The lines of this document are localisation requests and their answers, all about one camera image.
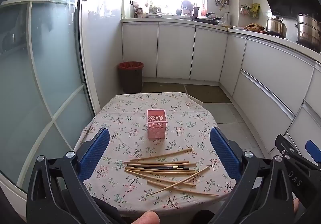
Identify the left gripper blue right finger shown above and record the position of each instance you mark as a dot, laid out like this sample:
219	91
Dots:
230	161

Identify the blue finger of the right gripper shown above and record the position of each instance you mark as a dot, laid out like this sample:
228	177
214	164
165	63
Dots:
313	151

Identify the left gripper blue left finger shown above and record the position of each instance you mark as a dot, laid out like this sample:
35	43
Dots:
90	153

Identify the curved bamboo chopstick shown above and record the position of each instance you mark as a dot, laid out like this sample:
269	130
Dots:
181	181

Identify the black chopstick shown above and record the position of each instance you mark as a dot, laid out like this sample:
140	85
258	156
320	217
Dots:
158	165
156	168

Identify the pink perforated utensil holder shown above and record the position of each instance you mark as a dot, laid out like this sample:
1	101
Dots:
156	121

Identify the person's left hand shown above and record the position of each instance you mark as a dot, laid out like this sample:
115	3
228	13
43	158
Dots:
149	217

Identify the floral tablecloth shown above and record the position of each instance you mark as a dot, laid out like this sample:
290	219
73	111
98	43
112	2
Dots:
189	125

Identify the dark floor mat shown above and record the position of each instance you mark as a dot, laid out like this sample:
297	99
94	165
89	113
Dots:
207	93
155	87

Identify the white lower cabinets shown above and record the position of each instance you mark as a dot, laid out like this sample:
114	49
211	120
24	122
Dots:
273	83

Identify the glass sliding door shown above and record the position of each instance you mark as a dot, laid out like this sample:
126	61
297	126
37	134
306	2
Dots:
45	102

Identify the red-lined brown trash bin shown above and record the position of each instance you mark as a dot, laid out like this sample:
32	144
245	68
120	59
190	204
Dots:
130	76

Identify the steel stock pot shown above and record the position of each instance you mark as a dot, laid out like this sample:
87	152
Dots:
308	32

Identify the steel kettle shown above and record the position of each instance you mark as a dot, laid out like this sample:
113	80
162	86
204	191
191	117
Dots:
276	27

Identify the basket of food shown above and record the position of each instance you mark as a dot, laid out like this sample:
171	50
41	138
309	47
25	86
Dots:
255	28

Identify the black frying pan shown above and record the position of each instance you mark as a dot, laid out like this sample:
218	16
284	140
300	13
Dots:
209	18

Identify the yellow snack bag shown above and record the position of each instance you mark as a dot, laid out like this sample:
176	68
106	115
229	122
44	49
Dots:
255	10

